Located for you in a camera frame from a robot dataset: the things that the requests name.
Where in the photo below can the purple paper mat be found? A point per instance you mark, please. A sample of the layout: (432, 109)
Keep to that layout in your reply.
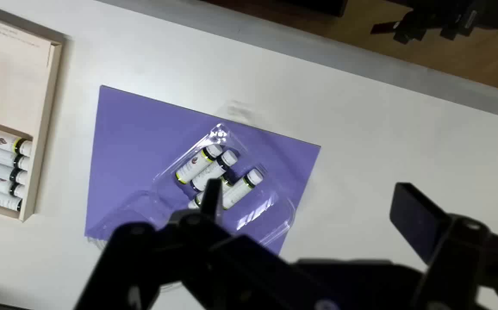
(140, 143)

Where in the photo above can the clear plastic container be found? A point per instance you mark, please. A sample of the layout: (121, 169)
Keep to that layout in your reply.
(225, 190)

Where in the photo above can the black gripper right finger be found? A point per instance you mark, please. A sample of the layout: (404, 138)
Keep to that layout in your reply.
(461, 252)

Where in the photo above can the white bottle in container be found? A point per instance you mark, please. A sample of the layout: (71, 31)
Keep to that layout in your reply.
(216, 169)
(195, 164)
(242, 188)

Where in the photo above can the wooden tray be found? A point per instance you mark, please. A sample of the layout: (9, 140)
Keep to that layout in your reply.
(30, 62)

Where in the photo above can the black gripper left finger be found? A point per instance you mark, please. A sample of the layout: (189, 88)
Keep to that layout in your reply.
(221, 271)

